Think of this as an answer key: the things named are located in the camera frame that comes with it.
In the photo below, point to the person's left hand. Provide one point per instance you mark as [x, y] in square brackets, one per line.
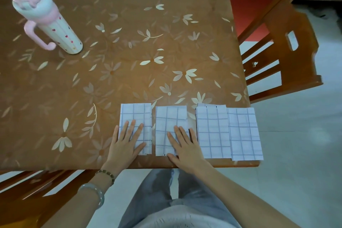
[123, 153]

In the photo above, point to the person's right hand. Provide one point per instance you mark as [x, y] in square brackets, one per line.
[189, 153]

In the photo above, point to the white black-grid napkin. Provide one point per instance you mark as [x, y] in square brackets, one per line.
[213, 134]
[171, 118]
[245, 137]
[133, 113]

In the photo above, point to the person's right forearm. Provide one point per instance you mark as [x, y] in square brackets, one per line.
[245, 201]

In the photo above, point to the person's left forearm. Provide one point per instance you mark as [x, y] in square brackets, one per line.
[74, 209]

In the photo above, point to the person's grey trousers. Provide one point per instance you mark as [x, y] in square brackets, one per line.
[155, 190]

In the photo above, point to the person's grey shirt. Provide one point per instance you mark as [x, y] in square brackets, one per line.
[181, 218]

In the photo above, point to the pale jade bangle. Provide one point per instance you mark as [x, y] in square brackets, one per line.
[97, 190]

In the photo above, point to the brown floral wooden table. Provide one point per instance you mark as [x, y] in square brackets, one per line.
[133, 48]

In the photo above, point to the wooden dining chair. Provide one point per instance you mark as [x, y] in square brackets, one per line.
[296, 56]
[26, 201]

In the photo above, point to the cream bottle with pink lid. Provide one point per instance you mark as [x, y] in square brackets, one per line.
[61, 32]

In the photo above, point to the red floor mat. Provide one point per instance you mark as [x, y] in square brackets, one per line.
[245, 8]

